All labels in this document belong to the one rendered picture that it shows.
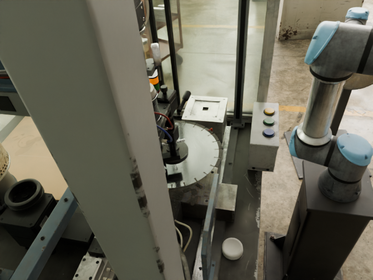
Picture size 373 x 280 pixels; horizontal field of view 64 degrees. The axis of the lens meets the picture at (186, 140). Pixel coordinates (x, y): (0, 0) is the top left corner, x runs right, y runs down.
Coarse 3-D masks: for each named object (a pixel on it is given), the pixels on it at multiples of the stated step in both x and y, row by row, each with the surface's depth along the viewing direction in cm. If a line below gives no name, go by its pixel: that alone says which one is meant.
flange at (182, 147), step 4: (180, 144) 110; (184, 144) 110; (164, 148) 109; (168, 148) 107; (176, 148) 107; (180, 148) 108; (184, 148) 108; (164, 152) 108; (180, 152) 107; (184, 152) 107; (180, 156) 106; (184, 156) 106; (180, 160) 105
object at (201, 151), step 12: (180, 132) 117; (192, 132) 116; (204, 132) 116; (192, 144) 111; (204, 144) 111; (216, 144) 110; (192, 156) 107; (204, 156) 106; (216, 156) 106; (168, 168) 103; (180, 168) 103; (192, 168) 102; (204, 168) 102; (168, 180) 99; (180, 180) 99; (192, 180) 99
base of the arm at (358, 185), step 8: (328, 168) 112; (320, 176) 118; (328, 176) 112; (320, 184) 116; (328, 184) 112; (336, 184) 110; (344, 184) 108; (352, 184) 108; (360, 184) 110; (328, 192) 113; (336, 192) 110; (344, 192) 109; (352, 192) 109; (360, 192) 112; (336, 200) 112; (344, 200) 111; (352, 200) 111
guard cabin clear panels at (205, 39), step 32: (160, 0) 119; (192, 0) 117; (224, 0) 114; (256, 0) 112; (160, 32) 128; (192, 32) 125; (224, 32) 123; (256, 32) 120; (192, 64) 136; (224, 64) 132; (256, 64) 129; (224, 96) 144; (256, 96) 140; (0, 128) 164
